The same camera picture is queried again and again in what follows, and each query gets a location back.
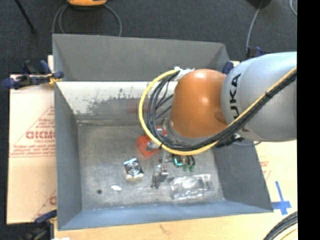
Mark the orange-red plastic block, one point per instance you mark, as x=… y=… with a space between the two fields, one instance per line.
x=142 y=144

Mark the clear square glass thing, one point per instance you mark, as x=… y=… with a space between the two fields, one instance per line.
x=133 y=169

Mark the grey metal bin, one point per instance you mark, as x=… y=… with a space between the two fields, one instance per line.
x=100 y=146

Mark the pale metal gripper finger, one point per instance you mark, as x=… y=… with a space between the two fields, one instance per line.
x=156 y=177
x=165 y=170

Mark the small white scrap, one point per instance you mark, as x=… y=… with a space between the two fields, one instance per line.
x=116 y=188

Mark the brown cardboard board, red print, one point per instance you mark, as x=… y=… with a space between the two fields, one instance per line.
x=30 y=174

